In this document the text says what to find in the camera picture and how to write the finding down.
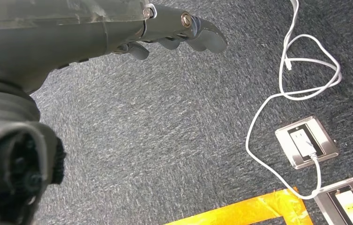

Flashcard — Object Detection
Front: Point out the yellow floor tape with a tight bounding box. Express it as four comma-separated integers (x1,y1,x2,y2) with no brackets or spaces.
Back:
164,187,315,225

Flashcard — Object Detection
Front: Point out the thin white charging cable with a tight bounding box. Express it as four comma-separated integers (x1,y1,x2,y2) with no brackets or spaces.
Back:
278,0,343,102

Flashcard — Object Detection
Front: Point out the steel floor socket yellow label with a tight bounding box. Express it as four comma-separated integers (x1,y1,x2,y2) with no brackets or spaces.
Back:
314,177,353,225

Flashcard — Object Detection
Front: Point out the steel floor socket white plug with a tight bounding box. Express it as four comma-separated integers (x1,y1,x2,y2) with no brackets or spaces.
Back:
275,115,339,170

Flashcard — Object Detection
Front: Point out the white power strip cable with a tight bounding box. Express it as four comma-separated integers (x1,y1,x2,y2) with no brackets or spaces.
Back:
245,0,343,200

